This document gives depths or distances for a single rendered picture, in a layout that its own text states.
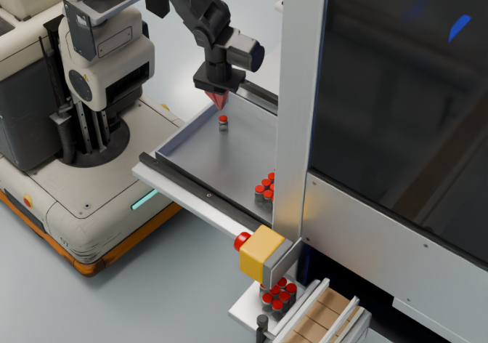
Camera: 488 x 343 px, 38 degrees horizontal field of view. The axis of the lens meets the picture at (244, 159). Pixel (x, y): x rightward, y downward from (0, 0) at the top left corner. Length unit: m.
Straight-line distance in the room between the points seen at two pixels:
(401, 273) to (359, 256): 0.08
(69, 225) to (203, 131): 0.78
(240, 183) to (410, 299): 0.51
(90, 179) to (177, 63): 1.00
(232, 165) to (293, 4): 0.69
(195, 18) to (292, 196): 0.40
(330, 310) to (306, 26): 0.57
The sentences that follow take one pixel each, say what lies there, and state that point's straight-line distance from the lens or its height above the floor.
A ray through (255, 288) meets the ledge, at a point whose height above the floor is 0.88.
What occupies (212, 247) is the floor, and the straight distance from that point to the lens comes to 2.55.
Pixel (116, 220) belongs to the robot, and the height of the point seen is 0.24.
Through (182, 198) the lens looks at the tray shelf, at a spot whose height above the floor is 0.88.
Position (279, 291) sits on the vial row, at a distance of 1.35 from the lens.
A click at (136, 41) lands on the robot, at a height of 0.80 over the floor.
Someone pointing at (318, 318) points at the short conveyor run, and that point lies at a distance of 1.32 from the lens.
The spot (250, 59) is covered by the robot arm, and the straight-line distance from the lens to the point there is 1.42.
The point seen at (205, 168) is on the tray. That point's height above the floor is 0.88.
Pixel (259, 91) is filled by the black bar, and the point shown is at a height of 0.90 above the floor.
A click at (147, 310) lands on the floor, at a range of 2.42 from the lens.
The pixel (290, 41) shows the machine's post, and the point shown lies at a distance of 1.01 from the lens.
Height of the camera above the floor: 2.07
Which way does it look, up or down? 47 degrees down
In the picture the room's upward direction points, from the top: straight up
